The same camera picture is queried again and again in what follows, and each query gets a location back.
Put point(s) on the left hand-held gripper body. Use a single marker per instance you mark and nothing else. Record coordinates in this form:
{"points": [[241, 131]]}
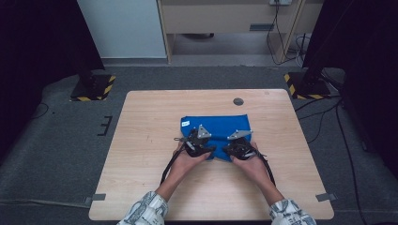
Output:
{"points": [[194, 143]]}

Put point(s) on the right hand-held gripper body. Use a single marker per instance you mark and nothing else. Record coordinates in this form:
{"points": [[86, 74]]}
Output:
{"points": [[242, 148]]}

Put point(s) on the blue cloth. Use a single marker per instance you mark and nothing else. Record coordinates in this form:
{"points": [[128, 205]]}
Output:
{"points": [[219, 123]]}

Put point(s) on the person's right hand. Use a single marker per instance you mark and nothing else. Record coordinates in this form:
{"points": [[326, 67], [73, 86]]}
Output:
{"points": [[253, 170]]}

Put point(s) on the person's left hand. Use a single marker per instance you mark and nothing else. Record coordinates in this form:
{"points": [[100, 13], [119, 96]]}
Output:
{"points": [[184, 167]]}

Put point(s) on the grey round table grommet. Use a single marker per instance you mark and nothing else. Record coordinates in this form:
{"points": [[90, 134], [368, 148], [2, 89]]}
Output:
{"points": [[238, 101]]}

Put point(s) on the black stand with striped base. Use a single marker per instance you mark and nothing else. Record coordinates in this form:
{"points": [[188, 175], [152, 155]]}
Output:
{"points": [[309, 87], [94, 89]]}

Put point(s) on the grey tape piece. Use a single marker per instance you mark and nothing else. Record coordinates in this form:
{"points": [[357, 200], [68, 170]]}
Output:
{"points": [[326, 197], [97, 197]]}

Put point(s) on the dark round object under desk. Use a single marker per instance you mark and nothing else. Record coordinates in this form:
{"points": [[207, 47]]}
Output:
{"points": [[197, 36]]}

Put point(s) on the beige wooden desk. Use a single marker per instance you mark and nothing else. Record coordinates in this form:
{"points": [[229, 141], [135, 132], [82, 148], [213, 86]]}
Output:
{"points": [[212, 18]]}

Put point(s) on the white cabinet panel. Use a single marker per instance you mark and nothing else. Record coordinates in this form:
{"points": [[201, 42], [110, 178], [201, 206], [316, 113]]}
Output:
{"points": [[122, 28]]}

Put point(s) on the white power strip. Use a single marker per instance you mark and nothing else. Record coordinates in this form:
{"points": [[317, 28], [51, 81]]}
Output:
{"points": [[280, 2]]}

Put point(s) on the dark curtain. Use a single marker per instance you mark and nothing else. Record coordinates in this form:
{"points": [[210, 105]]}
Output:
{"points": [[37, 47], [369, 62]]}

